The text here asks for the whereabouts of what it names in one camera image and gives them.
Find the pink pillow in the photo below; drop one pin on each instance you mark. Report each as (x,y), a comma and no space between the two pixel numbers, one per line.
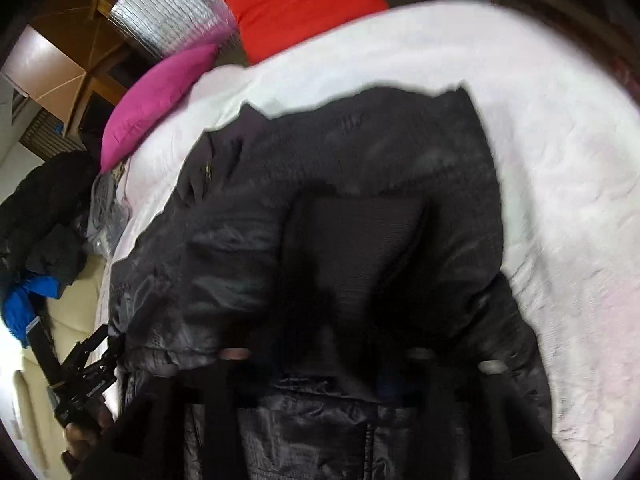
(150,100)

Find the red pillow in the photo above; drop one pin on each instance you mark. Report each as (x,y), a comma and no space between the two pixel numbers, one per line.
(300,5)

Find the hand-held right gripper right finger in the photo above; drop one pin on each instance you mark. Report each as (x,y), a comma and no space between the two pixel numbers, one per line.
(450,410)

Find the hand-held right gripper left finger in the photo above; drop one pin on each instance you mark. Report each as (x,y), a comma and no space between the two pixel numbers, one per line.
(230,400)

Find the wooden lattice door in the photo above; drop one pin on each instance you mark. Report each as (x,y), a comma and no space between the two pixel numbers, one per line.
(45,132)

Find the silver foil insulation panel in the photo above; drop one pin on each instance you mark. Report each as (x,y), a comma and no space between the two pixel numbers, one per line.
(165,5)

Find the grey garment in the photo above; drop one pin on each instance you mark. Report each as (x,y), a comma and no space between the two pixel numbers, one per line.
(102,210)

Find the black puffer coat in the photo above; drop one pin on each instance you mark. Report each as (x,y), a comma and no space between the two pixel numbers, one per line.
(35,200)

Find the white quilted blanket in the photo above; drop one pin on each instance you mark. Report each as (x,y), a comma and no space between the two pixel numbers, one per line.
(550,160)

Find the cream leather sofa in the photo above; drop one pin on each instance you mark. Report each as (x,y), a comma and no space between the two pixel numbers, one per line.
(65,315)

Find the person's left hand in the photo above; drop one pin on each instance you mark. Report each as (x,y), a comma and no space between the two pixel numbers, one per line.
(82,435)

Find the blue jacket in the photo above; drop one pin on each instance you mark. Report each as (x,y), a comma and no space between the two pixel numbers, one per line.
(25,300)

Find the wooden pillar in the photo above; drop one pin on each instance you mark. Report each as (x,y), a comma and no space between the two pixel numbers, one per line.
(60,60)

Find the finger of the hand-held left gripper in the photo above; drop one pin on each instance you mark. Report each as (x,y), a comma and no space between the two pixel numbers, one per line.
(95,345)

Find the dark quilted jacket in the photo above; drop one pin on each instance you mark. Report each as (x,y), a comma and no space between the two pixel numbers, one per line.
(350,160)

